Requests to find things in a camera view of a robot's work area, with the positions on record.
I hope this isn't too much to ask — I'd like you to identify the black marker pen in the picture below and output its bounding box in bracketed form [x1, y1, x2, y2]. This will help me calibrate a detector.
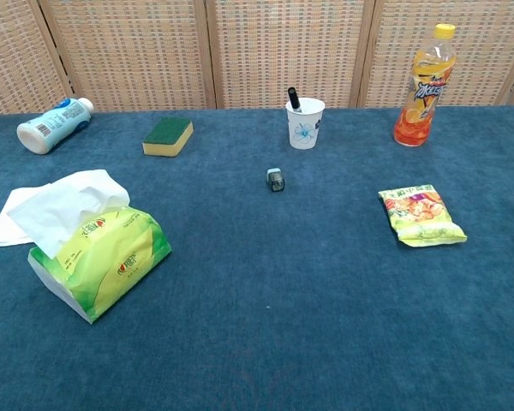
[287, 86, 303, 115]

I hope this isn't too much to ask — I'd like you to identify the blue tablecloth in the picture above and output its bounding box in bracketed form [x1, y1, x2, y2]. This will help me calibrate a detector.
[0, 104, 514, 411]

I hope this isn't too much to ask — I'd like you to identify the white blue milk bottle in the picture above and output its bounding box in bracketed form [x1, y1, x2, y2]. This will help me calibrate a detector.
[16, 97, 95, 156]

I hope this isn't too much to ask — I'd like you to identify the white paper cup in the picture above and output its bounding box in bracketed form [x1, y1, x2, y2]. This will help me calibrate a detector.
[285, 97, 326, 151]

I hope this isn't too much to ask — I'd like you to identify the green yellow scrub sponge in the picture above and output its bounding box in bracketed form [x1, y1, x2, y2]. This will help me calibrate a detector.
[141, 116, 194, 158]

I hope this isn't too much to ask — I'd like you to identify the white tissue sheet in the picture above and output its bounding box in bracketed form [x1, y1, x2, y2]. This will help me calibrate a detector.
[6, 169, 132, 260]
[0, 186, 55, 249]

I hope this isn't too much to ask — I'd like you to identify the green yellow tissue pack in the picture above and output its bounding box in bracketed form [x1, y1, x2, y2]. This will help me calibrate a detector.
[27, 205, 173, 325]

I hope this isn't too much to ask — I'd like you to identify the green yellow snack bag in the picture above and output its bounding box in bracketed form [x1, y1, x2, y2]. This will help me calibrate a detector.
[377, 184, 469, 248]

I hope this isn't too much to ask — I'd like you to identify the orange iced tea bottle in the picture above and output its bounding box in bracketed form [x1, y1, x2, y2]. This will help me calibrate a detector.
[393, 23, 457, 148]

